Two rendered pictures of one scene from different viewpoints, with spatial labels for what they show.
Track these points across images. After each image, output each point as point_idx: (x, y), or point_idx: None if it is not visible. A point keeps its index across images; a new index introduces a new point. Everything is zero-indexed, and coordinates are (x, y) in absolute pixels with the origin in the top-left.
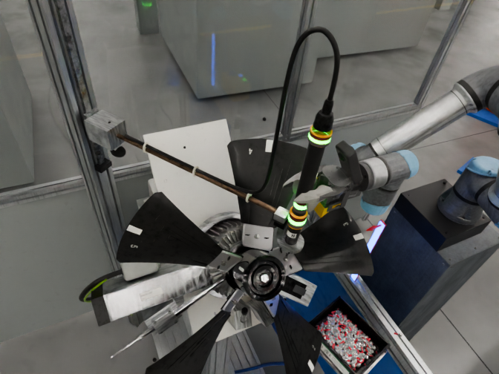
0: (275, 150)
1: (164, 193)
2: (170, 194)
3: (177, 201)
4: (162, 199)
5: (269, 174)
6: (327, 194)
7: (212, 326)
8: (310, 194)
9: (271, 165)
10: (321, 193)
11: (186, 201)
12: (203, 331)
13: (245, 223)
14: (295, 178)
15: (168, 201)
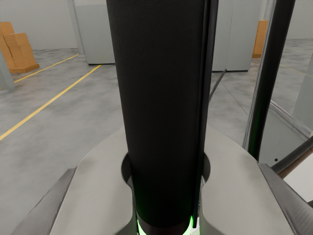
0: (279, 5)
1: (308, 165)
2: (309, 173)
3: (303, 185)
4: (220, 76)
5: (253, 116)
6: (52, 201)
7: (132, 194)
8: (108, 143)
9: (259, 80)
10: (85, 179)
11: (309, 196)
12: (131, 184)
13: None
14: (212, 133)
15: (219, 81)
